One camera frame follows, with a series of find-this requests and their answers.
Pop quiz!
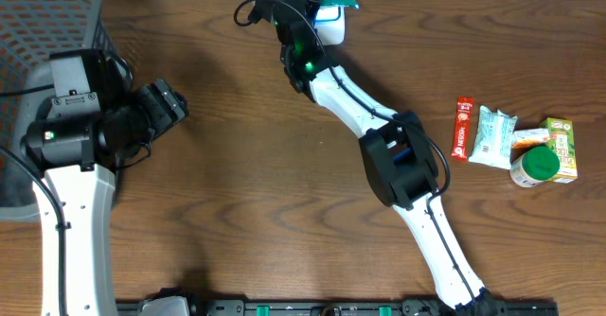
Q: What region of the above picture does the red Nescafe coffee stick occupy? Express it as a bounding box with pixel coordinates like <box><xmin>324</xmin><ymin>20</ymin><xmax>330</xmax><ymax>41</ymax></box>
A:
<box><xmin>451</xmin><ymin>97</ymin><xmax>474</xmax><ymax>161</ymax></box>

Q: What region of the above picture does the light blue wipes pack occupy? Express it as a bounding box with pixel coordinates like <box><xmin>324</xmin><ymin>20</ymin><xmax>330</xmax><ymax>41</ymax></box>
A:
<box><xmin>469</xmin><ymin>105</ymin><xmax>518</xmax><ymax>170</ymax></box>

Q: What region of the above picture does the orange snack packet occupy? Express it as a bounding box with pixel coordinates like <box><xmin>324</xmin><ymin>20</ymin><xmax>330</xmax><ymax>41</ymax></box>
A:
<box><xmin>511</xmin><ymin>128</ymin><xmax>550</xmax><ymax>149</ymax></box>

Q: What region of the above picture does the green lid jar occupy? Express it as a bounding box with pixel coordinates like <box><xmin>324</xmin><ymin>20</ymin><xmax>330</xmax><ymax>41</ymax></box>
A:
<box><xmin>509</xmin><ymin>146</ymin><xmax>560</xmax><ymax>188</ymax></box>

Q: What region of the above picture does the green tea carton box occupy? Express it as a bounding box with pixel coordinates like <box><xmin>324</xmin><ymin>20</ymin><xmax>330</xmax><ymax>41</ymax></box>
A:
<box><xmin>541</xmin><ymin>117</ymin><xmax>578</xmax><ymax>184</ymax></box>

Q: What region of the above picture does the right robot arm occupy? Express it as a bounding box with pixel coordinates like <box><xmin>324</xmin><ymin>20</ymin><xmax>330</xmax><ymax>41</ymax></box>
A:
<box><xmin>256</xmin><ymin>0</ymin><xmax>499</xmax><ymax>315</ymax></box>

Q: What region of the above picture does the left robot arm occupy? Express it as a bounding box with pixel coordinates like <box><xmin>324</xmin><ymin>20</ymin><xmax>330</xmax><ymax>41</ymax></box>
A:
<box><xmin>21</xmin><ymin>79</ymin><xmax>188</xmax><ymax>315</ymax></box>

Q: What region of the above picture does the grey plastic mesh basket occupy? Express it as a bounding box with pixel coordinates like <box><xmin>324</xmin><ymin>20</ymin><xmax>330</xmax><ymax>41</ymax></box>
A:
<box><xmin>0</xmin><ymin>0</ymin><xmax>119</xmax><ymax>222</ymax></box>

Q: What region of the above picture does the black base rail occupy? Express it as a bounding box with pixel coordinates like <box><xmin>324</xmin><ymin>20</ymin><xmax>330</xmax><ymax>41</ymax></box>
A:
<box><xmin>116</xmin><ymin>299</ymin><xmax>559</xmax><ymax>316</ymax></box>

